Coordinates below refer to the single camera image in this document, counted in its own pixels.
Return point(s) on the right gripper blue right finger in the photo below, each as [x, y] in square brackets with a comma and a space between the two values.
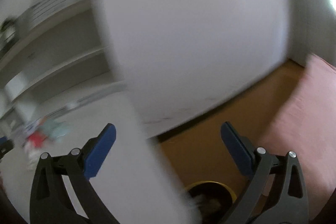
[240, 149]

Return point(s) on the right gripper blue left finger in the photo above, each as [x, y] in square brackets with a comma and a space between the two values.
[96, 150]

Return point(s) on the yellow rimmed trash bin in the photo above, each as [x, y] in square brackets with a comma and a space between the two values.
[212, 200]

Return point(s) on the red plastic wrapper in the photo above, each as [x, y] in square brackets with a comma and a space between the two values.
[36, 139]

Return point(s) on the pink bed sheet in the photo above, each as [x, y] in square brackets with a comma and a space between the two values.
[305, 124]

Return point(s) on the white grey desk hutch shelf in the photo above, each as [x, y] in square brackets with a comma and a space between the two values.
[54, 53]

